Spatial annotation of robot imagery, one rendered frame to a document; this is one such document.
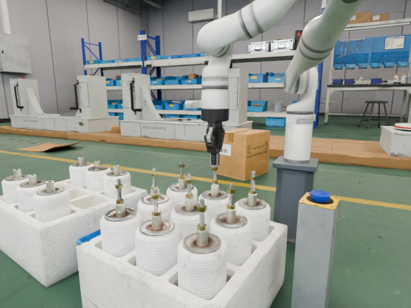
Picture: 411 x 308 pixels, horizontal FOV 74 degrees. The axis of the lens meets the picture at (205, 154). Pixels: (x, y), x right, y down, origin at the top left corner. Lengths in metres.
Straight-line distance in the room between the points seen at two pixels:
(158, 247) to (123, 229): 0.11
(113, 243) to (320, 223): 0.45
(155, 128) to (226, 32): 2.42
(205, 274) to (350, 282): 0.54
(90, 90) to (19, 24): 4.16
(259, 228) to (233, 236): 0.13
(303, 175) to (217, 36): 0.55
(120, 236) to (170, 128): 2.34
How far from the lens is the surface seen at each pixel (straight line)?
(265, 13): 0.68
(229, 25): 0.70
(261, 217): 0.71
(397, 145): 2.54
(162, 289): 0.57
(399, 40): 6.58
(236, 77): 2.67
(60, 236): 0.91
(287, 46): 5.27
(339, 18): 0.72
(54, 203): 0.91
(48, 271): 0.94
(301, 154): 1.00
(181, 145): 2.81
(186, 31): 10.31
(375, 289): 0.97
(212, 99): 0.70
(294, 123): 0.99
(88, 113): 3.80
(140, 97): 3.34
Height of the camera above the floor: 0.53
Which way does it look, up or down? 12 degrees down
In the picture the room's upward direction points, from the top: straight up
